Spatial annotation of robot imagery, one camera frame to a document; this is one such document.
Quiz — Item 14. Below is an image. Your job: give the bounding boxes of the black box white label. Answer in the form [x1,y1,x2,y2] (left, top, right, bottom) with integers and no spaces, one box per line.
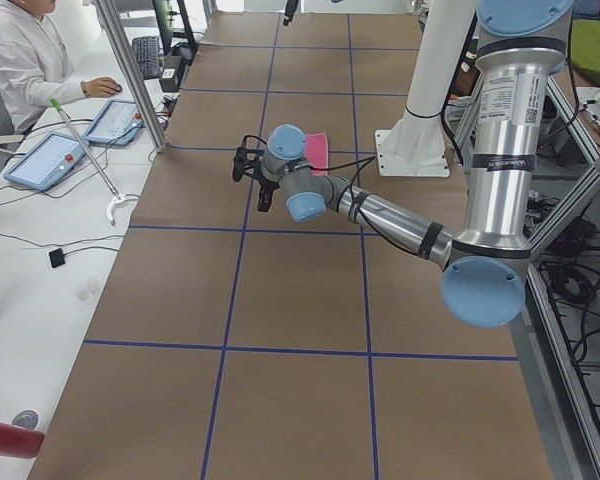
[159,55,185,93]

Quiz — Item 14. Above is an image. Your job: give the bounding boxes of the person in white hoodie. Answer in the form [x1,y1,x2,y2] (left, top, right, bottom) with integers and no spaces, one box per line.
[0,0,92,133]

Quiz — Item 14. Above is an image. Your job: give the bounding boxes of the pink towel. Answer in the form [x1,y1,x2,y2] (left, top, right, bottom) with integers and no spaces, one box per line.
[305,132,329,176]

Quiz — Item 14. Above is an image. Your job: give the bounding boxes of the near blue teach pendant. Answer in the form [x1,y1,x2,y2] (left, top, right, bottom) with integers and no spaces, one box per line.
[3,133,85,192]

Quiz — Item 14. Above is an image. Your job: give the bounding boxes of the aluminium frame post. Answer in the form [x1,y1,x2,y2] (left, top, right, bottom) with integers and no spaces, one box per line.
[93,0,167,153]

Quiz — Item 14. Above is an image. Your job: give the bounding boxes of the black keyboard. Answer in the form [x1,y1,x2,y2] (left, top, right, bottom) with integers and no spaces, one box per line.
[131,36,161,79]

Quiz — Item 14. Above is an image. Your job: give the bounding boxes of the red fire extinguisher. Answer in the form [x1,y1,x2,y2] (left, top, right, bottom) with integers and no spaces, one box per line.
[0,422,45,459]

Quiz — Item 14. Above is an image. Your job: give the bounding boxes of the person's right hand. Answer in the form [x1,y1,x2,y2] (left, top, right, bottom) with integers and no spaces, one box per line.
[83,77,122,98]

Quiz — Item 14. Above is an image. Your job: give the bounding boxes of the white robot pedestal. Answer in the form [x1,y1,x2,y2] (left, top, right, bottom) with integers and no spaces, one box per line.
[375,0,478,178]

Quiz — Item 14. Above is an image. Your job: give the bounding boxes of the black camera cable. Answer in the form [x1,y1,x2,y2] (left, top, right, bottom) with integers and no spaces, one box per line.
[241,133,451,261]

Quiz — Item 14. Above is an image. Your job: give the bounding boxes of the black computer monitor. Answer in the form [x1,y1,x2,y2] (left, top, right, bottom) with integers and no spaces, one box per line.
[151,0,174,54]

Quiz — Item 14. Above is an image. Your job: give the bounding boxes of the blue teach pendant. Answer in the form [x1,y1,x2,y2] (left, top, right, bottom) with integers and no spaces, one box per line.
[83,99,143,146]
[3,133,85,192]

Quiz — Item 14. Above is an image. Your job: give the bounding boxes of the small black square device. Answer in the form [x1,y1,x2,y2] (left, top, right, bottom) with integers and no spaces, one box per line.
[48,247,67,269]

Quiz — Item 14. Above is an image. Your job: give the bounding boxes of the grey round disc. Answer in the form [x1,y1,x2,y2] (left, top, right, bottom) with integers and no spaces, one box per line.
[12,409,39,430]

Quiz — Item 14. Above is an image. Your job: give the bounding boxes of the green cloth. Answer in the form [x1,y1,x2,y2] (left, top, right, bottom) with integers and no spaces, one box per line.
[571,20,600,86]

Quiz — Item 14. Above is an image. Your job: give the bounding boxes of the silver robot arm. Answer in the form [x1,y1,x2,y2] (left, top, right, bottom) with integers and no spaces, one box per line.
[248,1,572,328]

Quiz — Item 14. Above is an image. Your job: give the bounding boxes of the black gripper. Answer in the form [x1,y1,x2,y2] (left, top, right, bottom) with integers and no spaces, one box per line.
[256,171,279,212]

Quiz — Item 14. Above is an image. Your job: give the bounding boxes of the far blue teach pendant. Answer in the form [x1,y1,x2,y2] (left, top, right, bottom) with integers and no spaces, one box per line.
[83,99,143,146]

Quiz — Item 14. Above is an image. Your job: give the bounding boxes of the reacher grabber stick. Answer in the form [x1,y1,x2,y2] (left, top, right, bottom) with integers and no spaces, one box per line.
[50,98,132,227]

